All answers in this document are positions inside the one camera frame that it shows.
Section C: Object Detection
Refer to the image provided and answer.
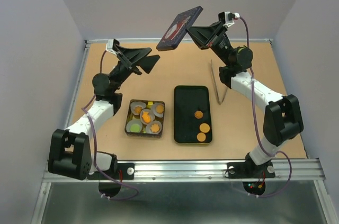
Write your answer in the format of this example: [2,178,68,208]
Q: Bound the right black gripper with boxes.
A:
[186,21,233,67]

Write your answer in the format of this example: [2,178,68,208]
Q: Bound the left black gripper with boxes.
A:
[109,45,159,93]

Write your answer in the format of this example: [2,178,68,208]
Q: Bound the gold tin lid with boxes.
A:
[156,6,203,51]

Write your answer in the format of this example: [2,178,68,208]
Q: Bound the orange swirl cookie top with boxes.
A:
[134,106,143,114]

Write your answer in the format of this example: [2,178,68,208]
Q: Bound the orange swirl cookie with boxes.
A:
[134,106,143,114]
[194,110,203,119]

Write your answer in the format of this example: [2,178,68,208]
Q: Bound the orange fish cookie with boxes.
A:
[141,111,152,124]

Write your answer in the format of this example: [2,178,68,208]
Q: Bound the metal tongs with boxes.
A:
[210,59,228,105]

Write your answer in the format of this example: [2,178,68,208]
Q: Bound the green round cookie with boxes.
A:
[130,123,140,133]

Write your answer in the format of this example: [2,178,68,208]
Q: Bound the orange flower cookie bottom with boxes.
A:
[150,123,160,133]

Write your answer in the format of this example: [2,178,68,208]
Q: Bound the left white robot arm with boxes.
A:
[48,39,160,180]

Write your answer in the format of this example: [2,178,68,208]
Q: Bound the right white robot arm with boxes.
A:
[187,21,304,177]

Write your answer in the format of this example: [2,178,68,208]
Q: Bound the white paper cup top-left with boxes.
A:
[130,101,147,115]

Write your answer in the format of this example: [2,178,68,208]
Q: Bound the white paper cup top-right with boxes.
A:
[151,103,165,118]

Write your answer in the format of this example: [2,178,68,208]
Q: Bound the white paper cup centre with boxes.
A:
[139,109,155,125]

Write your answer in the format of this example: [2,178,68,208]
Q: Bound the gold cookie tin box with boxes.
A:
[124,100,165,138]

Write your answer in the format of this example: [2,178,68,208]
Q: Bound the black tray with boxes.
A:
[174,85,212,145]

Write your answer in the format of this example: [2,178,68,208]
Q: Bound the white paper cup bottom-left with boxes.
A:
[126,120,142,133]

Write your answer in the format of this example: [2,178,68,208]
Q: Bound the white paper cup bottom-right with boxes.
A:
[146,121,162,135]

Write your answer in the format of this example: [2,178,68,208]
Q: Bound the orange swirl cookie right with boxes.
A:
[194,110,203,119]

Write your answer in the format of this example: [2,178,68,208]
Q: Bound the round orange cookie upper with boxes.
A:
[199,123,210,133]

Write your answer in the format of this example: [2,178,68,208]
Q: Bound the round orange cookie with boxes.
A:
[197,132,207,142]
[199,123,210,133]

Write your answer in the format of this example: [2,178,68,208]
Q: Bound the round orange cookie lower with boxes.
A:
[197,132,207,142]

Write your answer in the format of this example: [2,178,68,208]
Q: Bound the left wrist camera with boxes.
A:
[105,39,120,55]

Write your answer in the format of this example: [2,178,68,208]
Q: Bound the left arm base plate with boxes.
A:
[87,163,135,181]

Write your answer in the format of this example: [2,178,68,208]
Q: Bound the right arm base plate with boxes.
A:
[226,162,275,180]

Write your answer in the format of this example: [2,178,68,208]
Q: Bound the aluminium rail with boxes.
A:
[42,159,326,183]

